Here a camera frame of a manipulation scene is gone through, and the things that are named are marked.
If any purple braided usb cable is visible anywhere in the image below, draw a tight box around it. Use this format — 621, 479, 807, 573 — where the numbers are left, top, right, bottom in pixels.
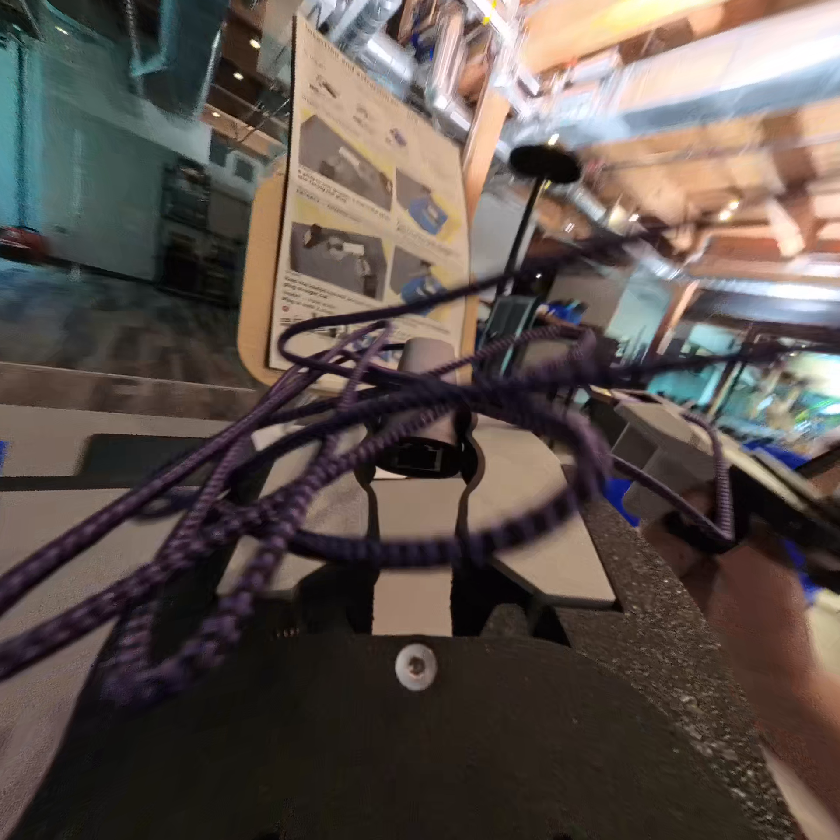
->
0, 233, 736, 706

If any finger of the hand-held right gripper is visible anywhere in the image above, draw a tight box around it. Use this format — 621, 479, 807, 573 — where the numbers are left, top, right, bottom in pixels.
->
613, 397, 719, 522

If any blue plastic storage bin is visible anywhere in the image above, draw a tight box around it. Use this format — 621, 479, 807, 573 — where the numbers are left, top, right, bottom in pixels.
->
602, 478, 643, 527

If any person's right forearm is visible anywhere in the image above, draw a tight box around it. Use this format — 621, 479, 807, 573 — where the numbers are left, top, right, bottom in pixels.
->
646, 489, 840, 840

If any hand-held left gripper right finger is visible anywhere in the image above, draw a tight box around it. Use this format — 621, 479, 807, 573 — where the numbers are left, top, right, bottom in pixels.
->
453, 413, 618, 608

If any instruction sheet acrylic stand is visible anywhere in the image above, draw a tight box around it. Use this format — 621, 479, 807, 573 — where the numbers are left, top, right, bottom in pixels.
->
268, 13, 470, 371

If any black pole stand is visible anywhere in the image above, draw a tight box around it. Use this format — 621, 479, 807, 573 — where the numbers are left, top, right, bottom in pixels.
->
505, 144, 583, 296

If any black shelving unit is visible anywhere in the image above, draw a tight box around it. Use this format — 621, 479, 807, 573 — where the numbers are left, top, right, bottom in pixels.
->
161, 161, 247, 306

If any grey usb hub with cable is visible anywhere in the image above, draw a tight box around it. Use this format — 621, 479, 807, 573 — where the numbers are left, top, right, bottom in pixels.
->
374, 338, 479, 481

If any wooden backing board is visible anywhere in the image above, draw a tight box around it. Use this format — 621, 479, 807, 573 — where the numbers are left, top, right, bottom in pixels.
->
238, 85, 513, 389

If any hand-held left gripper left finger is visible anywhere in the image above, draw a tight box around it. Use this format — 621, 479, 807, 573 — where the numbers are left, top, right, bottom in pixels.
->
217, 410, 383, 601

